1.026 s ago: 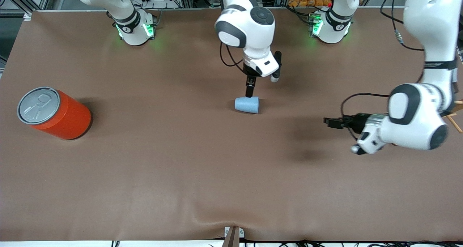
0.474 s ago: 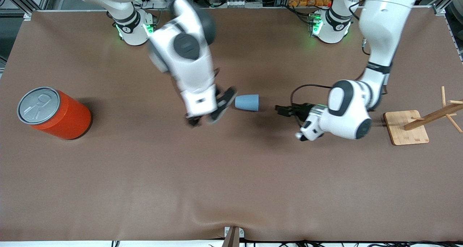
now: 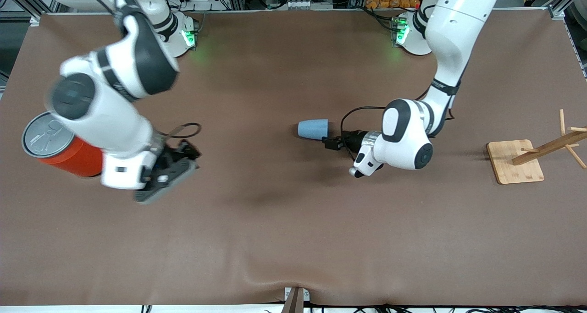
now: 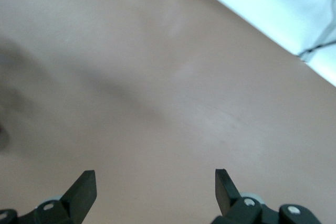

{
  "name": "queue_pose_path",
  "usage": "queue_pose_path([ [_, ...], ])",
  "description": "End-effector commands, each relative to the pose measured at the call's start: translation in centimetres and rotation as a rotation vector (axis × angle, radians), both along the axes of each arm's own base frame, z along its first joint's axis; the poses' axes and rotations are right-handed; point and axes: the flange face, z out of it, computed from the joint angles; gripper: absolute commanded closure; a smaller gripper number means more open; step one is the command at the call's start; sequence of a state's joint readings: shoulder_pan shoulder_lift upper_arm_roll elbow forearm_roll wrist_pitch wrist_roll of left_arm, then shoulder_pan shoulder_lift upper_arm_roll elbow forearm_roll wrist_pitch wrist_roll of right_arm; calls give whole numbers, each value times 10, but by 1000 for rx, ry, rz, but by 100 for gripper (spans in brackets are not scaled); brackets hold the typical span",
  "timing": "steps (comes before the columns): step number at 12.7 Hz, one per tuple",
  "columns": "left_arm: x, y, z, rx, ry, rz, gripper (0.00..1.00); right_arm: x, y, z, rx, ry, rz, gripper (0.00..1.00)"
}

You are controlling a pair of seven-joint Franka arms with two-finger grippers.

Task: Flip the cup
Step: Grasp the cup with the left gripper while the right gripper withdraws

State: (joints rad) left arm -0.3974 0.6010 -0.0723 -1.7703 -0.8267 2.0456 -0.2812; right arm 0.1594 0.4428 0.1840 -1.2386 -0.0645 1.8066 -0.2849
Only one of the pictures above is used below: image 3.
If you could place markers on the light blue cup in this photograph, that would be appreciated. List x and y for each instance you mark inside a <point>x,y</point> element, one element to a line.
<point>314,129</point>

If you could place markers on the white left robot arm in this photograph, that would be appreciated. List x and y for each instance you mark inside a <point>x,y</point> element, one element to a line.
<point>451,29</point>

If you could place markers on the wooden cup stand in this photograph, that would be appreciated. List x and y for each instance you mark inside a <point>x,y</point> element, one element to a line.
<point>516,166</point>

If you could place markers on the orange can with silver lid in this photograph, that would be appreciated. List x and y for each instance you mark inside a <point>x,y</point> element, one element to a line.
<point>73,159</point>

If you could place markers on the brown table cloth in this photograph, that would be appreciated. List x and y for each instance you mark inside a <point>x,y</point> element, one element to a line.
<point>275,212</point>

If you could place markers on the white connector block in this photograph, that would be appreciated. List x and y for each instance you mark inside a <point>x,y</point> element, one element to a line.
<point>307,4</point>

